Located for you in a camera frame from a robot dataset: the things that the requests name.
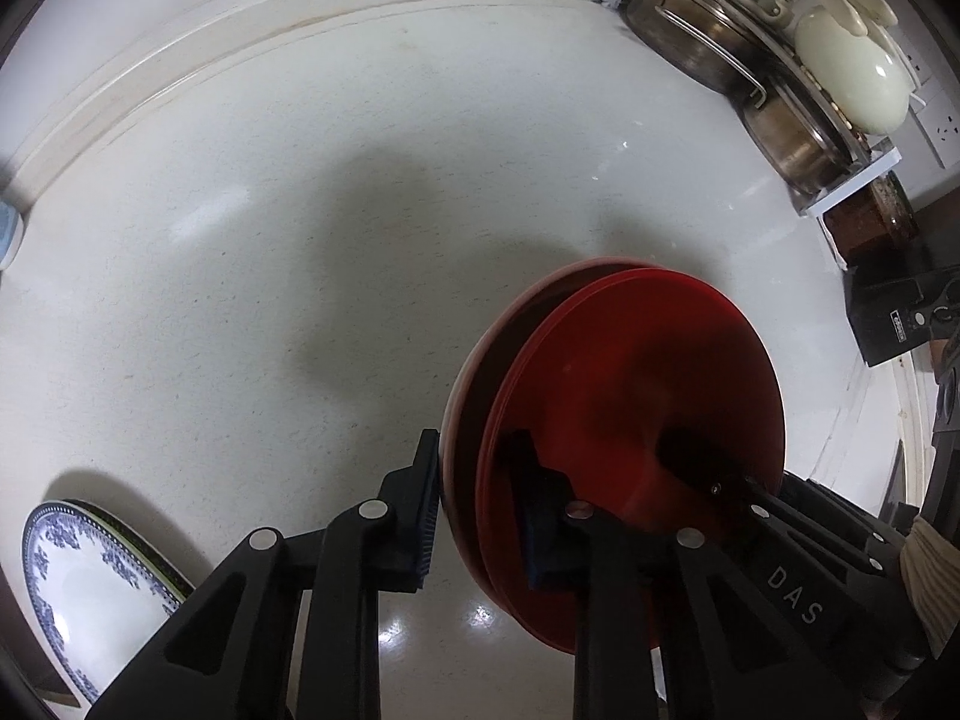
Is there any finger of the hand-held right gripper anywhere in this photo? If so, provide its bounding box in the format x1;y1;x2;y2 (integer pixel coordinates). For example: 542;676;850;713
656;426;773;522
780;469;893;567

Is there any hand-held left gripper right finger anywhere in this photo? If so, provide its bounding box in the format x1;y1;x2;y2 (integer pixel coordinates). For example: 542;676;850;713
510;431;826;720

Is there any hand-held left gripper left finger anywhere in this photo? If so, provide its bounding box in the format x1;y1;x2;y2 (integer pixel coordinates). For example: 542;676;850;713
86;429;443;720

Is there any red and black bowl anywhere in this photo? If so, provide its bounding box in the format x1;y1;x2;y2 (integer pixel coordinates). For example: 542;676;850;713
450;259;787;653

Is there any blue floral plate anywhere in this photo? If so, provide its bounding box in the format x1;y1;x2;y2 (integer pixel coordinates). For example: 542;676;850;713
21;501;188;706

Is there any black knife block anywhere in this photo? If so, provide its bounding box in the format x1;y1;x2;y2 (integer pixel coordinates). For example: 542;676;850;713
844;266;960;368

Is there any brown jar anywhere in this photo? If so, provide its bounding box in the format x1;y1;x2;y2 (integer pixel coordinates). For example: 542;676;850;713
825;172;920;267

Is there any steel pan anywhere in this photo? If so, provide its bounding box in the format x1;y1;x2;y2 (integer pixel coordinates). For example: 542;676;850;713
739;82;856;196
626;0;770;98

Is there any white power outlet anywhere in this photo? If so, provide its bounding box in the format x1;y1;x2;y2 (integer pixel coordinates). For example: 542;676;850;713
904;52;960;166

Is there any cream white kettle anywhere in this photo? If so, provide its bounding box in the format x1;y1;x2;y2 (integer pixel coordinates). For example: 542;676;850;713
780;0;916;132

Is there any white rack frame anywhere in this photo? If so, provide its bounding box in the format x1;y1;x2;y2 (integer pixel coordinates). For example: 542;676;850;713
795;142;901;218

